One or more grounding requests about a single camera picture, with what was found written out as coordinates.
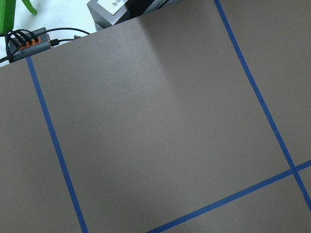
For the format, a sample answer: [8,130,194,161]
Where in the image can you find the black labelled box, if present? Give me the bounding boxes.
[87,0,154,31]

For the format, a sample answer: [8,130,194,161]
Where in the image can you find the right grey usb hub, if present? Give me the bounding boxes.
[5,27,51,63]

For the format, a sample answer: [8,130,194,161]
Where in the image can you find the green plastic clamp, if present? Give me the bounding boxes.
[0,0,37,35]

